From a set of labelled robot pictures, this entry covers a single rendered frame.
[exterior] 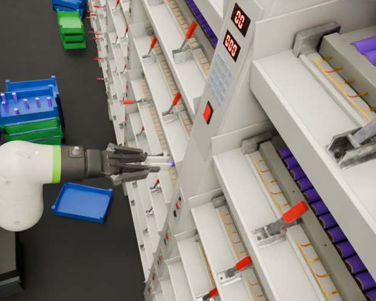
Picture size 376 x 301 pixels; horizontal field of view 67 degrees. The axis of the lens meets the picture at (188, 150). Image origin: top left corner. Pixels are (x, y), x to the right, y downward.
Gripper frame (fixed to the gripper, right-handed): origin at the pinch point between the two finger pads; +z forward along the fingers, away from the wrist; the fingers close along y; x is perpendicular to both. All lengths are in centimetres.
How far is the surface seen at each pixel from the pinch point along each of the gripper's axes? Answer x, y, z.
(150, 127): 7.6, 22.0, 5.2
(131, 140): 45, 50, 12
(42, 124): 74, 85, -27
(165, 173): 7.5, 1.8, 5.2
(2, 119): 69, 83, -46
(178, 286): 26.5, -27.8, 8.5
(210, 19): -44.9, -5.1, -7.0
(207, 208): -11.8, -21.6, 2.5
